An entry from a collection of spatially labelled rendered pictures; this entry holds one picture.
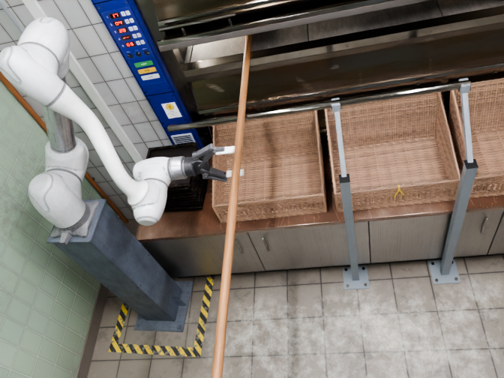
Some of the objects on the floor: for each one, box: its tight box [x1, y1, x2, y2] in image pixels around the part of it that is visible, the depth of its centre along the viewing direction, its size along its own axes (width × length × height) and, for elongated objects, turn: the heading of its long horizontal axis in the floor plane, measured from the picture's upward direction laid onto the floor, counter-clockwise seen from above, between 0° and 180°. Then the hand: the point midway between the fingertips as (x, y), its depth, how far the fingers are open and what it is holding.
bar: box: [167, 78, 479, 290], centre depth 212 cm, size 31×127×118 cm, turn 98°
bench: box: [136, 116, 504, 278], centre depth 244 cm, size 56×242×58 cm, turn 98°
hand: (236, 161), depth 164 cm, fingers open, 13 cm apart
